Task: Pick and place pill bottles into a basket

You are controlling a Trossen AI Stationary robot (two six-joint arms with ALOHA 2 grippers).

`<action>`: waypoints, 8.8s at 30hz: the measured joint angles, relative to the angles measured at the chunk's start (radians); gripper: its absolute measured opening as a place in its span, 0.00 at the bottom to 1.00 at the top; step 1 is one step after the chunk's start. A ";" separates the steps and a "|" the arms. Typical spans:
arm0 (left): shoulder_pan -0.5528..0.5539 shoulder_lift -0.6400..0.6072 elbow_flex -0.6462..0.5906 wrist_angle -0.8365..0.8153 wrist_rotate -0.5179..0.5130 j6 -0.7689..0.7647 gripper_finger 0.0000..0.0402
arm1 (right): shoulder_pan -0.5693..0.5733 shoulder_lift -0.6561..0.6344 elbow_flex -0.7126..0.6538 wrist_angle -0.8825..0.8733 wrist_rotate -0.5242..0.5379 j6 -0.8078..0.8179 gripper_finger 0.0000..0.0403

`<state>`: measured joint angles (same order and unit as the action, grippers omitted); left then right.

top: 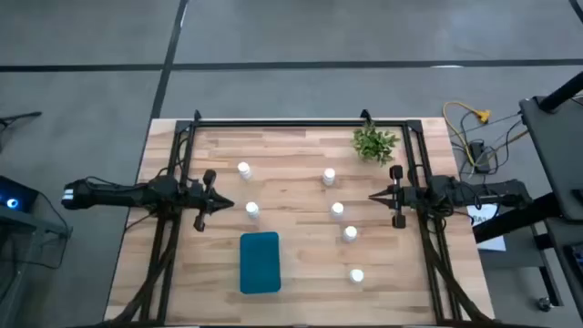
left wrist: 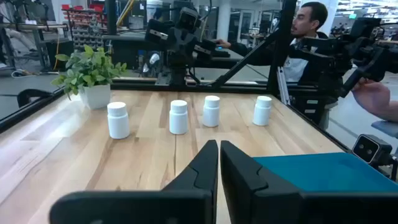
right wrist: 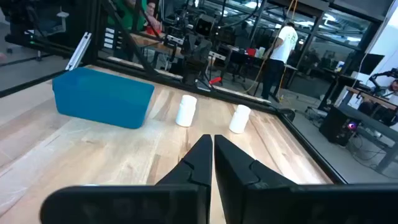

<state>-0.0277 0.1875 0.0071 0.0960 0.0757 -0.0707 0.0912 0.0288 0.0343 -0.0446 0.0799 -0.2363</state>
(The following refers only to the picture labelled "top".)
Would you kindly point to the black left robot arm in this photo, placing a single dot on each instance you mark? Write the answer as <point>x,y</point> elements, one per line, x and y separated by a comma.
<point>114,196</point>

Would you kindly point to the dark metal stand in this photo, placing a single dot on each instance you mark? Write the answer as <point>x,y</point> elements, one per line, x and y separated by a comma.
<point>50,225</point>

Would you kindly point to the black stand leg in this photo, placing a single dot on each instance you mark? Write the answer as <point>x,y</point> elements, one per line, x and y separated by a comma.
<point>20,117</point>

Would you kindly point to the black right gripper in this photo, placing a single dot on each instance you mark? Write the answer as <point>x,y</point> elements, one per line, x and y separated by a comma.
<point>407,198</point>

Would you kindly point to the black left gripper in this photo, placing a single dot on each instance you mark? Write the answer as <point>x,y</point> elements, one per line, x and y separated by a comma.
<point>202,198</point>

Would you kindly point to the cart caster wheel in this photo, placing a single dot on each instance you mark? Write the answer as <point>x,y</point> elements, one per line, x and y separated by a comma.
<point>544,304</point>

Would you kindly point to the computer with blue light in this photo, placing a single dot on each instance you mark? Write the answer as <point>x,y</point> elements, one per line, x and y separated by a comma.
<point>18,193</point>

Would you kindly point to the small green artificial plant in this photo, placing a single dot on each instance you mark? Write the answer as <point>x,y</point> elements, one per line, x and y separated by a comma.
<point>374,143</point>

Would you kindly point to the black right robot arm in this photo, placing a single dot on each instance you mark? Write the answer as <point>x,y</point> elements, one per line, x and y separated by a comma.
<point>492,189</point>

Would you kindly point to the teal plastic basket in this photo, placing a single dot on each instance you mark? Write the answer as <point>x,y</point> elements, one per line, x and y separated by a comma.
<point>260,264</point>

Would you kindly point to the black aluminium frame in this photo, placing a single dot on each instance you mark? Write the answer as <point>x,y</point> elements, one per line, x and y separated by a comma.
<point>296,123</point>

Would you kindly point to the white pill bottle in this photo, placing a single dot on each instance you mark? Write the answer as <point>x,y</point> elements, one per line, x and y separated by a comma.
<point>252,208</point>
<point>356,275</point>
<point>350,233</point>
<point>329,175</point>
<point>337,209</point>
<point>244,168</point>

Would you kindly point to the black equipment cart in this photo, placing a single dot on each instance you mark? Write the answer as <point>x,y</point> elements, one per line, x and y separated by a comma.
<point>555,150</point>

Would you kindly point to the white paper sheet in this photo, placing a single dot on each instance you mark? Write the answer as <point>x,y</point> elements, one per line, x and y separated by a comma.
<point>489,212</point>

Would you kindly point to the black power strip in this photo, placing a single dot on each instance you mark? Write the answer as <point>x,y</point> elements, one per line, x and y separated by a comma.
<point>479,157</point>

